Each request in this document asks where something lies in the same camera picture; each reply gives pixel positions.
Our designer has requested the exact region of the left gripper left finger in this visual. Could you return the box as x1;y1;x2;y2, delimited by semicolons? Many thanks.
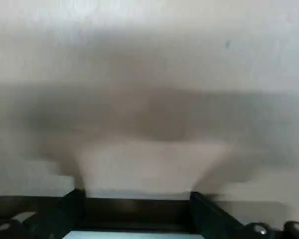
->
0;189;86;239

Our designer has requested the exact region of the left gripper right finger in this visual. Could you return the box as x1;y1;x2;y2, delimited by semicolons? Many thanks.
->
189;191;299;239

